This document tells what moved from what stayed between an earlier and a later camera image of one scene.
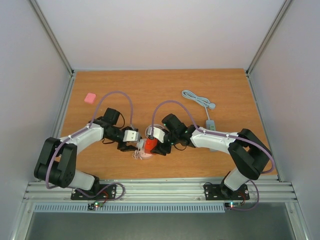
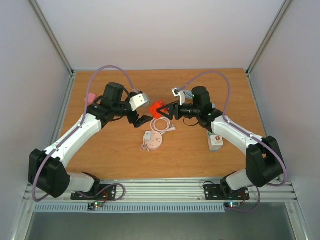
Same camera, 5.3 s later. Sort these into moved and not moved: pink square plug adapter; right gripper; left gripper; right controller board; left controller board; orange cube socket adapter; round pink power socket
Moved: orange cube socket adapter; left gripper; right gripper; round pink power socket
Not moved: right controller board; left controller board; pink square plug adapter
